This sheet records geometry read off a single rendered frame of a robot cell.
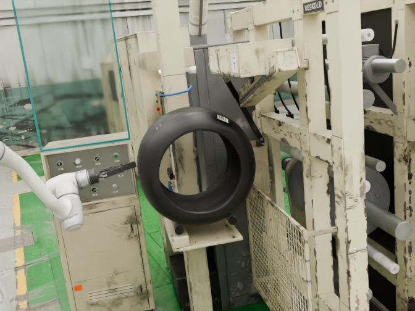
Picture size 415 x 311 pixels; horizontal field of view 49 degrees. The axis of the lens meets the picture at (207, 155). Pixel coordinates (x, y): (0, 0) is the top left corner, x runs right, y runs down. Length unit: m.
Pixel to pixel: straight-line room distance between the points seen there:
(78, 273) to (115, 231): 0.36
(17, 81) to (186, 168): 8.80
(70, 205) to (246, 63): 1.02
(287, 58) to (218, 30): 10.40
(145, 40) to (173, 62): 3.08
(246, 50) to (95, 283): 1.90
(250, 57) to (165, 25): 0.70
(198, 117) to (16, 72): 9.17
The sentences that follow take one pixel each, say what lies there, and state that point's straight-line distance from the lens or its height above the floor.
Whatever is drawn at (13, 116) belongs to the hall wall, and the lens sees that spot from 11.16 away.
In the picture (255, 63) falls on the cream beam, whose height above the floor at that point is 1.69.
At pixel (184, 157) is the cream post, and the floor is 1.18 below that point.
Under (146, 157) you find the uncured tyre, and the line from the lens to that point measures 2.22.
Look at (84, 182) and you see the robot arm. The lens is 2.31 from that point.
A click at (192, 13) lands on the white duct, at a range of 3.07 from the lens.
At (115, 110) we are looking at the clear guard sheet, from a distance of 2.92.
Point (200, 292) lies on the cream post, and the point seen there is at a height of 0.33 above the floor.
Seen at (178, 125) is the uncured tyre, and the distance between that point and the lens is 2.20.
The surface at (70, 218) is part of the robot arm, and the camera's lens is 2.23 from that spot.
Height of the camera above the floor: 1.77
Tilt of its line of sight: 13 degrees down
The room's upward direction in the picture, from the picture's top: 6 degrees counter-clockwise
